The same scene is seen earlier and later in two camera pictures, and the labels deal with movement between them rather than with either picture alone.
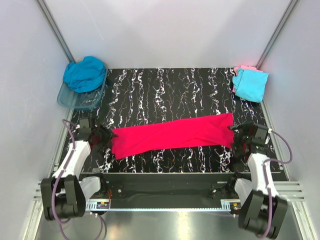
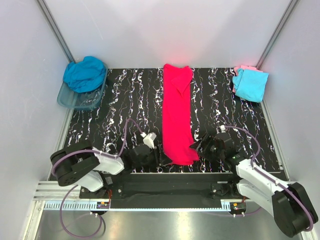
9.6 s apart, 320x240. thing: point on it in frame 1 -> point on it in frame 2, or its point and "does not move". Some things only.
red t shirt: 209,131 -> 177,135
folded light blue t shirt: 250,85 does not move
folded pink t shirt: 245,68 does not move
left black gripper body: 98,131 -> 151,160
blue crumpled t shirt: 86,75 does not move
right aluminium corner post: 290,7 does not move
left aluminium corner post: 55,28 does not move
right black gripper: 246,127 -> 208,140
